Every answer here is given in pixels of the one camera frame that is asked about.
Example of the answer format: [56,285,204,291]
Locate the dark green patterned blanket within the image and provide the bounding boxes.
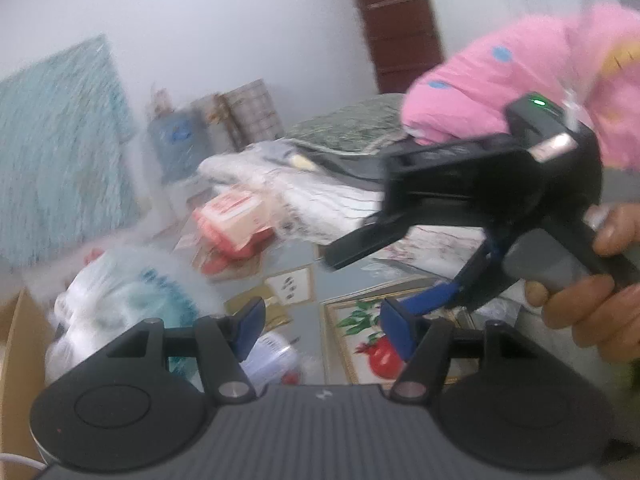
[286,93,408,155]

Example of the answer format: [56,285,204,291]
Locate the brown wooden door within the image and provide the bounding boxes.
[346,0,446,95]

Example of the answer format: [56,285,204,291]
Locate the fruit printed blanket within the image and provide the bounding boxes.
[170,210,546,386]

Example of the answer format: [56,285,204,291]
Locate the red and white packet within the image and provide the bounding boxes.
[191,189,277,277]

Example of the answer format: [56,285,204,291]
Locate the white mesh-bagged quilt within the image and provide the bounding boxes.
[199,140,401,241]

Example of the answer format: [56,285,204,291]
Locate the brown cardboard box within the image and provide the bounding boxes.
[0,287,58,463]

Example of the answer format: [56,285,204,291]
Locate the white bag with teal contents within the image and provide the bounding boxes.
[44,244,228,391]

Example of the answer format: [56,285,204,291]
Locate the person's right hand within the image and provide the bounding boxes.
[524,204,640,367]

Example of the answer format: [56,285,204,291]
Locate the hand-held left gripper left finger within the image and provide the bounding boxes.
[106,296,267,406]

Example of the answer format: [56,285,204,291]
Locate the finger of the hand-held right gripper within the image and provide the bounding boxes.
[401,231,504,320]
[324,210,418,271]

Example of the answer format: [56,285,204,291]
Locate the floral checked folded boards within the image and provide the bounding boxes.
[189,79,287,153]

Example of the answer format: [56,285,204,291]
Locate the teal floral cloth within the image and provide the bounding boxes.
[0,34,140,267]

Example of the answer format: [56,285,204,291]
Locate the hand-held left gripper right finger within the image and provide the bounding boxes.
[380,297,547,406]

